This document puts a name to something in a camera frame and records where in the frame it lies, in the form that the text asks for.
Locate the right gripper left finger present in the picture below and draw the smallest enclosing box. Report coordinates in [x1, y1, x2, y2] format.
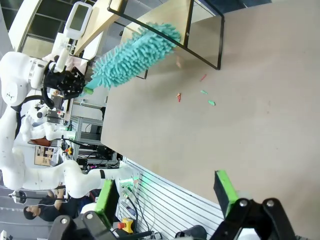
[48, 178, 120, 240]

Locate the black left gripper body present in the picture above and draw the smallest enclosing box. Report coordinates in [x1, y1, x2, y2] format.
[43, 66, 68, 101]

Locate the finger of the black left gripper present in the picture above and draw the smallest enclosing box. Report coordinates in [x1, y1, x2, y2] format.
[65, 68, 86, 87]
[62, 85, 85, 101]

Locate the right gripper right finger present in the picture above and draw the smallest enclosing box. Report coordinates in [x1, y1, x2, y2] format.
[211, 169, 297, 240]

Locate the teal chenille duster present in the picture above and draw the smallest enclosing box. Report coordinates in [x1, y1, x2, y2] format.
[83, 21, 182, 96]

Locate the yellow red emergency stop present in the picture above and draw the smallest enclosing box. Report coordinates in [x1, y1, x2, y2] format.
[117, 217, 135, 235]

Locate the aluminium equipment rack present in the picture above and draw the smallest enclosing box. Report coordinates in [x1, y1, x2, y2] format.
[69, 114, 118, 171]

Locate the white slatted side panel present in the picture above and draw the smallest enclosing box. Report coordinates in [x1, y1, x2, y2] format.
[116, 159, 226, 240]

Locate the seated man black shirt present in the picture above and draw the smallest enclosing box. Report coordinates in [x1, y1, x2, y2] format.
[23, 189, 83, 223]

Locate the white box screen device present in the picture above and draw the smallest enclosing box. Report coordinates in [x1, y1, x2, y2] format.
[63, 1, 93, 41]

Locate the patterned board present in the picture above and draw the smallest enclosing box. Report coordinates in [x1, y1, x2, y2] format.
[33, 144, 55, 167]

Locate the black braided cable sleeve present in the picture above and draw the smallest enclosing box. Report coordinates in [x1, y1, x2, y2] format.
[11, 74, 55, 118]

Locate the black cable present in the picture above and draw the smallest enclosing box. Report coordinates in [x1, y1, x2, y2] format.
[126, 187, 151, 232]

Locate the black frame wooden shelf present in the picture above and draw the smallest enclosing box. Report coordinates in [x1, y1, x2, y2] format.
[73, 0, 226, 81]

